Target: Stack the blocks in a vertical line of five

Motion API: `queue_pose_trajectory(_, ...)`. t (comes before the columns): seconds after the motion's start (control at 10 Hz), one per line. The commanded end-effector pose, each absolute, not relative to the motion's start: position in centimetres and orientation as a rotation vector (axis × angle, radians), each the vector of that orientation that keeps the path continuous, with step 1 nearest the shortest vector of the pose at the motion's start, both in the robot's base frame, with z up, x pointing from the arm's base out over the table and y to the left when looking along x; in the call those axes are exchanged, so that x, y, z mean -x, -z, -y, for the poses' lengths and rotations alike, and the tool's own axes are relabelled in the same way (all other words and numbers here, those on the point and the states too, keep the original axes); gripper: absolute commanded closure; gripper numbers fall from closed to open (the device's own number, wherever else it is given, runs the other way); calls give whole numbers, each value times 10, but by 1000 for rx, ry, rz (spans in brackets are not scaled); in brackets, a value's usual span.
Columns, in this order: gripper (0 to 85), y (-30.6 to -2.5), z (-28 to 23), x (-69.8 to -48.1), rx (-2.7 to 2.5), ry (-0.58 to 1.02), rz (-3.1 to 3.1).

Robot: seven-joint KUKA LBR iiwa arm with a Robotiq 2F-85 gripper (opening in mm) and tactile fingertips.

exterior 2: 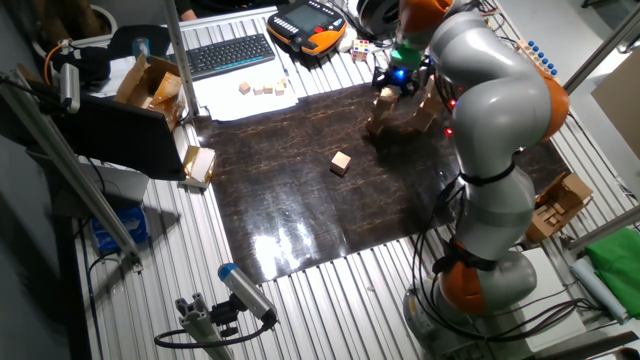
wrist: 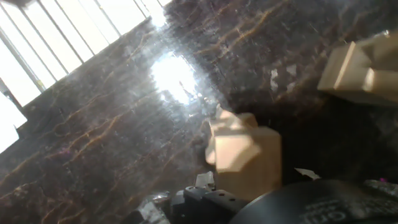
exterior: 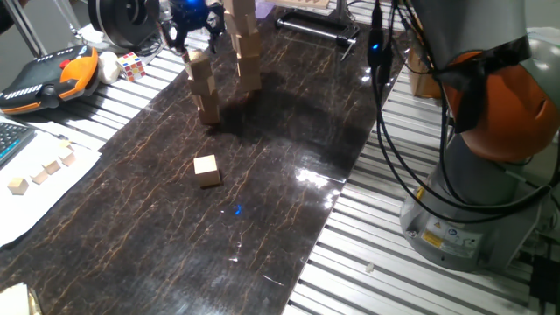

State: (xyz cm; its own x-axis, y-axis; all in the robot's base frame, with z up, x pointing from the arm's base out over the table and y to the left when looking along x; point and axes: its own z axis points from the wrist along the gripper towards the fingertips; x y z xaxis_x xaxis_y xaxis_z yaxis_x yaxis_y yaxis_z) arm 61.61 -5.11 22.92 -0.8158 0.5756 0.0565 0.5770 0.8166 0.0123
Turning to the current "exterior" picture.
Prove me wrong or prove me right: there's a black cable with plug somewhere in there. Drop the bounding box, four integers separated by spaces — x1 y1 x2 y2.
366 0 560 225

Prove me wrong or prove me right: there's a colourful Rubik's cube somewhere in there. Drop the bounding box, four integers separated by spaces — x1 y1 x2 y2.
115 51 148 83

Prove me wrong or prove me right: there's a white paper sheet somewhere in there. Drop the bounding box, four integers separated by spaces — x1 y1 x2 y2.
0 114 103 249

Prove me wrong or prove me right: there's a black orange teach pendant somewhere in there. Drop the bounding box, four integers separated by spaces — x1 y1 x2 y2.
0 43 100 116

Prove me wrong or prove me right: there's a black filament spool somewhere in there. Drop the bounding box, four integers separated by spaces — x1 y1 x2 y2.
87 0 161 50

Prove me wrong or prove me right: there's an aluminium frame post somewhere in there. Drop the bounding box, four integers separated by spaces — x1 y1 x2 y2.
334 0 354 25
3 0 46 58

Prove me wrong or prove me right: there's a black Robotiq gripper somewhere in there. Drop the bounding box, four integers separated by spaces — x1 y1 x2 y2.
160 0 227 55

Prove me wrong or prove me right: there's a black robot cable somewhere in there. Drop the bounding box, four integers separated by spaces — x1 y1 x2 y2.
437 87 465 207

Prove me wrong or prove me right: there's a white rounded object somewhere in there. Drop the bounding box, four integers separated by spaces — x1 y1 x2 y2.
96 51 122 86

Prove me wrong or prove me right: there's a cardboard box with wooden pieces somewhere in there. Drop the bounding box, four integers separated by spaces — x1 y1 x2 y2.
408 45 442 100

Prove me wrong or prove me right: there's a black sleeved forearm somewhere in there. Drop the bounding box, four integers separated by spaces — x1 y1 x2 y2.
0 2 18 35

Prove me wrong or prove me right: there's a white gold foil box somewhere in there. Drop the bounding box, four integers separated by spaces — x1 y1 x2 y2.
0 282 44 315

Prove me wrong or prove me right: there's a black computer keyboard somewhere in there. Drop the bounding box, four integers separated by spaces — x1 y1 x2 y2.
0 121 37 170

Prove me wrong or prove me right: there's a dark marble pattern mat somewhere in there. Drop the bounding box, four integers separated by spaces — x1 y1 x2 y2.
0 6 404 315

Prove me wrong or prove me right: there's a purple plastic object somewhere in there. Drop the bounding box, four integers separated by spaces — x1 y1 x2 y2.
255 0 276 19

